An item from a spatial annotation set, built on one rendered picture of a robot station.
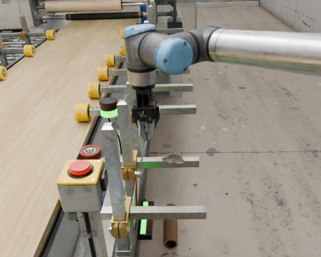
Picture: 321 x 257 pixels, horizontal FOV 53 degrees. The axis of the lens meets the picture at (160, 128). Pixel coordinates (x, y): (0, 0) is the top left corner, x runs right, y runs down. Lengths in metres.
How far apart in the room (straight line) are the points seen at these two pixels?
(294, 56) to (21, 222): 0.82
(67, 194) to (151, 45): 0.44
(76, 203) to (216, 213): 1.72
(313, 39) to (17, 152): 1.07
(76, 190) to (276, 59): 0.48
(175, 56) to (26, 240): 0.62
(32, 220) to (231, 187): 1.72
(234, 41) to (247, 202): 1.69
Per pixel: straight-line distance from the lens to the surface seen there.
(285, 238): 2.21
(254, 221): 2.26
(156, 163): 1.23
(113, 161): 0.88
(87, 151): 1.25
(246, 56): 0.80
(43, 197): 1.09
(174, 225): 2.08
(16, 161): 1.30
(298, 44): 0.72
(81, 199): 0.60
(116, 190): 0.94
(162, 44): 0.82
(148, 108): 0.97
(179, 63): 0.83
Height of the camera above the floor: 1.57
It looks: 29 degrees down
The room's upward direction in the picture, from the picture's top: 2 degrees counter-clockwise
